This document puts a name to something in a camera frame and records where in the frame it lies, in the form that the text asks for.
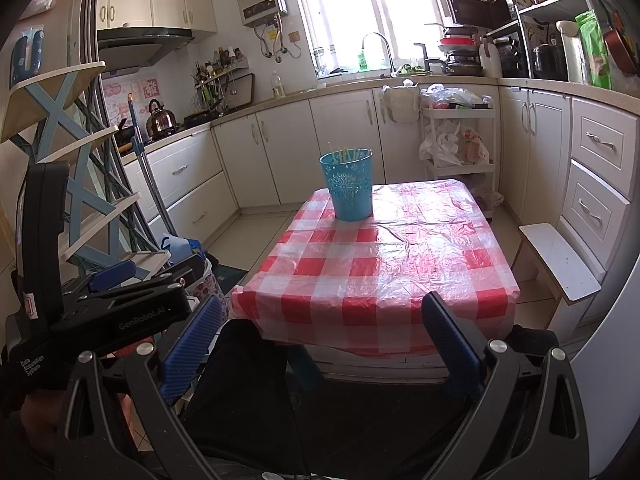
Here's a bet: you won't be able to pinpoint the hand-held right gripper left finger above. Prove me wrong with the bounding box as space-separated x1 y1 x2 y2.
52 294 226 480

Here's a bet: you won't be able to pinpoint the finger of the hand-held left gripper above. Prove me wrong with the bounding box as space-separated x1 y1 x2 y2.
122 254 207 291
87 261 141 293

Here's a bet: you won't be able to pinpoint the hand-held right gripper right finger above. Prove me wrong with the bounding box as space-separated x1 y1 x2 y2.
421 290 593 480

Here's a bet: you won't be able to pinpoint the blue perforated plastic basket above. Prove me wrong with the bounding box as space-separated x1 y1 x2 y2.
319 148 374 221

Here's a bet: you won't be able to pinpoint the blue plastic bag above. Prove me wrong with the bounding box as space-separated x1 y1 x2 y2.
162 237 206 263

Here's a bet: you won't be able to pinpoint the floral pink bag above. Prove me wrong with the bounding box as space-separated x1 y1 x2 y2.
192 260 226 306

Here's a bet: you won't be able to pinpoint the dark floor mat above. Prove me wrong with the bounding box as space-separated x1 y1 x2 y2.
215 264 249 296

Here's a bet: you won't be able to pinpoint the red white checked tablecloth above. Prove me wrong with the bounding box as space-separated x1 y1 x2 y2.
230 180 521 358

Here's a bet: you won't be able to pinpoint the blue white folding rack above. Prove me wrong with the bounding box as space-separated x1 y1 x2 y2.
0 62 173 281

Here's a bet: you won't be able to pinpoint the white wooden stool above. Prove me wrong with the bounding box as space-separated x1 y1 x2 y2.
510 223 602 331

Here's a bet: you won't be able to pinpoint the black wok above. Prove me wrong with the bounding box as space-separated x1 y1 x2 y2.
116 119 138 148

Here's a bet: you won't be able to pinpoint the steel kettle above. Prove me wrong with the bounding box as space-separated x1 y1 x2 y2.
146 99 179 137

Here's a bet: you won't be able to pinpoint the white base cabinets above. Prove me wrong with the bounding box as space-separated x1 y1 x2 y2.
122 82 640 281

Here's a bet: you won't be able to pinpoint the blue dotted holder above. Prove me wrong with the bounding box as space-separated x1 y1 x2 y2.
12 27 46 83

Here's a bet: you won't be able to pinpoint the pink plastic bag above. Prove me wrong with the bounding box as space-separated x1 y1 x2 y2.
460 129 490 165

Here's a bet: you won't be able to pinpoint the white plastic bag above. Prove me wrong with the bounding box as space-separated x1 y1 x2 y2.
419 125 463 166

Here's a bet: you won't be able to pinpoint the black range hood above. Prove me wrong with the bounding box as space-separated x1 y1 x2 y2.
97 27 195 73

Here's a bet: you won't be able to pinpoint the white trolley cart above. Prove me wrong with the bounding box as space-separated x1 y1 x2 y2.
419 92 498 221

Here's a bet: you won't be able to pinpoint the white hanging bag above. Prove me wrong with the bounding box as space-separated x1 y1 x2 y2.
380 84 421 123

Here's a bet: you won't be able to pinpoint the clear plastic bag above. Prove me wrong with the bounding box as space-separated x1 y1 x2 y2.
421 85 496 110

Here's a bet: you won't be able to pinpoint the white upper cabinets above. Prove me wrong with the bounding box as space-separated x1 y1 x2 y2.
97 0 218 36

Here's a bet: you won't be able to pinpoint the chrome sink faucet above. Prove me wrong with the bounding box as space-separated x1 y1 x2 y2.
361 32 396 78

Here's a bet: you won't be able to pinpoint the stack of pots and bowls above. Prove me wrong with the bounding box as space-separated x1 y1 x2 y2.
438 24 483 77

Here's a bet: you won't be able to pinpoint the white thermos jug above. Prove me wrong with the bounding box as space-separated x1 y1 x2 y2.
556 20 588 84

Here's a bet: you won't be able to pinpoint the kitchen window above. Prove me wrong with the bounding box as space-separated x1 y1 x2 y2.
287 0 446 78

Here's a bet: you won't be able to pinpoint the green packet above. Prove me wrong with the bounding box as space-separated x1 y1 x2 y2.
575 11 612 90

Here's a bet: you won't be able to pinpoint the red frying pan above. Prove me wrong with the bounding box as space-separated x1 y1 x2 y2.
597 0 640 76

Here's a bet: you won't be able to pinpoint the white countertop shelf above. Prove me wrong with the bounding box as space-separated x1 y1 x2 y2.
517 0 606 81

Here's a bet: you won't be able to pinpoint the mop with metal handle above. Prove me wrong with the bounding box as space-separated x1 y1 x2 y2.
127 92 176 238

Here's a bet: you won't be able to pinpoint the pink wall stickers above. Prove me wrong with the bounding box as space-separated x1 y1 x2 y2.
102 76 161 116

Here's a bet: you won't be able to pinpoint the wall utensil rack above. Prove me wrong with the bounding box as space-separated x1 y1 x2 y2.
192 57 251 111

